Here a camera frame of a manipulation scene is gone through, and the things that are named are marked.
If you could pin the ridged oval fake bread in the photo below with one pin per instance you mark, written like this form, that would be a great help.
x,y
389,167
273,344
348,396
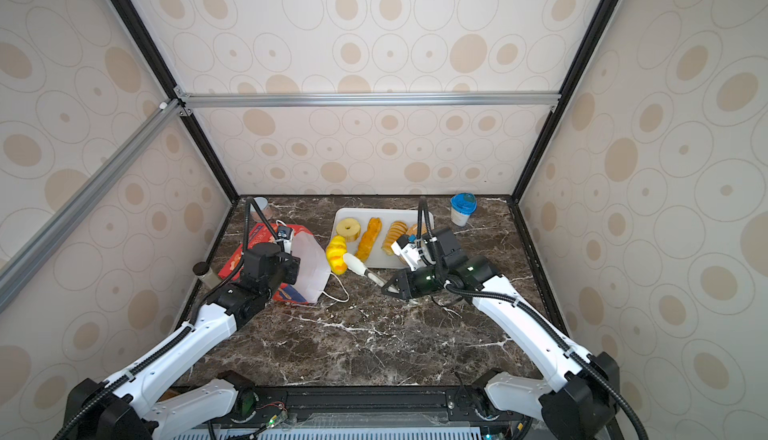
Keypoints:
x,y
395,231

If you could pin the red paper gift bag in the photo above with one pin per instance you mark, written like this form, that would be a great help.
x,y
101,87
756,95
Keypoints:
x,y
314,269

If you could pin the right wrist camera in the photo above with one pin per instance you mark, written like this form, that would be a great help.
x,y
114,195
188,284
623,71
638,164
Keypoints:
x,y
411,252

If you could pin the horizontal aluminium frame rail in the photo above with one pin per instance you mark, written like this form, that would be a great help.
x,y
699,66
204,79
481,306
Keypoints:
x,y
377,100

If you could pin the small bottle with black cap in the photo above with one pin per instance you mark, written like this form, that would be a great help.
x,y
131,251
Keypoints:
x,y
206,275

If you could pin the left diagonal aluminium rail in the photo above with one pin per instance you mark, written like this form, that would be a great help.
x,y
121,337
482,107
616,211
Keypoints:
x,y
25,264

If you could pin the yellow ring shaped fake bread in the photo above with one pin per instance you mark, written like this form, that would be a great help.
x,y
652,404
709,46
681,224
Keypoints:
x,y
349,228

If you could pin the blue lidded white cup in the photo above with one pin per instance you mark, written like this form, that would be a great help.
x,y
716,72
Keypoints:
x,y
463,205

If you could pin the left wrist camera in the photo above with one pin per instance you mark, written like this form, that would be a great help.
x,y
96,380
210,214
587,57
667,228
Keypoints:
x,y
284,239

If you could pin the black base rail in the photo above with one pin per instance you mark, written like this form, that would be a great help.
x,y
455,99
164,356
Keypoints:
x,y
364,412

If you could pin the long twisted fake bread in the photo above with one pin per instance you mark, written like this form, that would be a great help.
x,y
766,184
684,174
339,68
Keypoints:
x,y
369,239

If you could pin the white plastic tray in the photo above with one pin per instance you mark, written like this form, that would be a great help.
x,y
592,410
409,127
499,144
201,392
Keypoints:
x,y
378,259

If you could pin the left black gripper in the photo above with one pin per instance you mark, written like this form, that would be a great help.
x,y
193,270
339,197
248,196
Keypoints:
x,y
293,263

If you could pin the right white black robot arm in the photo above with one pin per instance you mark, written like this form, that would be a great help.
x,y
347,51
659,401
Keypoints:
x,y
579,392

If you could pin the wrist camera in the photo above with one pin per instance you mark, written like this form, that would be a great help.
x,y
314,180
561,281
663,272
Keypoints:
x,y
411,252
284,239

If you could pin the yellow orange striped fake bread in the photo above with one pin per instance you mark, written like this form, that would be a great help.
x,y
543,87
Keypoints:
x,y
335,252

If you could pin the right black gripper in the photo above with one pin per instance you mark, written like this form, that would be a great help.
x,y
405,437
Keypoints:
x,y
404,286

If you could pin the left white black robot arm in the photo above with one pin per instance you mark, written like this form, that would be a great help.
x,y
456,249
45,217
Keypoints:
x,y
129,403

